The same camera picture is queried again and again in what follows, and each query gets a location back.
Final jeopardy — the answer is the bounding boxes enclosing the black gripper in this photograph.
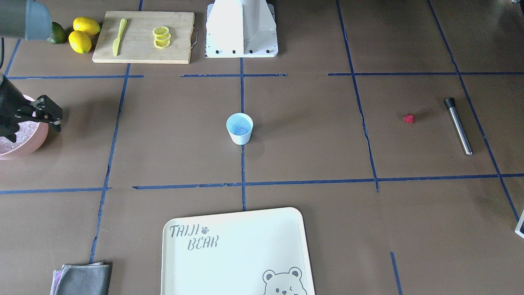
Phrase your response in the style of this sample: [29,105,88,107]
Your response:
[0,75,35,143]

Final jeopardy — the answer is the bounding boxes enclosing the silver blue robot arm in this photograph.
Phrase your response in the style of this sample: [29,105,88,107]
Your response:
[0,0,61,143]

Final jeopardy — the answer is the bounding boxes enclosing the pile of clear ice cubes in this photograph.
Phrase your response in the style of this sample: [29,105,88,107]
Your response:
[0,121,42,155]

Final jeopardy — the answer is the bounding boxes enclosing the light blue plastic cup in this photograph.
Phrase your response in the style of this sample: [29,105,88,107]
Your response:
[226,113,254,145]

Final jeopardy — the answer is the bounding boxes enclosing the pink bowl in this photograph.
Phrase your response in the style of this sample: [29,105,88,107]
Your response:
[1,92,62,160]

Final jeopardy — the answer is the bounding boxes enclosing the green avocado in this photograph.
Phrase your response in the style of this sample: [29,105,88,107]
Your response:
[47,22,67,45]

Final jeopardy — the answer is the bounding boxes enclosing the yellow lemon near avocado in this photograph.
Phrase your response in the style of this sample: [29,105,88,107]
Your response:
[68,30,92,54]

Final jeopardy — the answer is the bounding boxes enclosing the bamboo cutting board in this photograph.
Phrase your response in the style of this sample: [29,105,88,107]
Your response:
[92,11,195,65]

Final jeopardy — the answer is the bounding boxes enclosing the yellow lemon slices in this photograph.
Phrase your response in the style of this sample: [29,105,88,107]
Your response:
[152,26,172,49]

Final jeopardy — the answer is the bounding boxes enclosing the folded grey cloth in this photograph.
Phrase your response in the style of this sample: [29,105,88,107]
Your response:
[50,262,111,295]

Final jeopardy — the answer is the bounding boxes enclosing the cream bear tray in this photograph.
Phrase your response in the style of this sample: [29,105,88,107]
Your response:
[160,207,316,295]

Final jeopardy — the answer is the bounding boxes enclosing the red strawberry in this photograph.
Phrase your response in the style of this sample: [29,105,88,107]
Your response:
[403,113,415,125]

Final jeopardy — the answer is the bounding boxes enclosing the steel muddler with black tip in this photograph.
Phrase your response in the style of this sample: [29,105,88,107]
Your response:
[444,98,473,156]

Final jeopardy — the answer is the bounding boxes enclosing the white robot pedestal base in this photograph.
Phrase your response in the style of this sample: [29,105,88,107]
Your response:
[205,0,279,58]

